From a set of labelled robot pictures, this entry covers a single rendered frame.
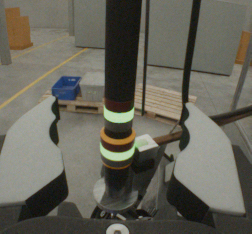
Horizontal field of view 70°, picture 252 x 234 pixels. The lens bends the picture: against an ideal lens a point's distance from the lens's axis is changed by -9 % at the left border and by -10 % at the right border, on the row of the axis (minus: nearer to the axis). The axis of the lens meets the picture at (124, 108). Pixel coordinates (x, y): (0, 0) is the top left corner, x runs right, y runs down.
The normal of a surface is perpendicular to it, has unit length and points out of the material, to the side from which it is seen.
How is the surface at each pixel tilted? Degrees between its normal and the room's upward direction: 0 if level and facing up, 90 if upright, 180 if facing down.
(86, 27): 90
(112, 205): 0
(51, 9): 90
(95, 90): 95
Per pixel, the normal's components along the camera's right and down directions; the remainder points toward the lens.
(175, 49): -0.18, 0.48
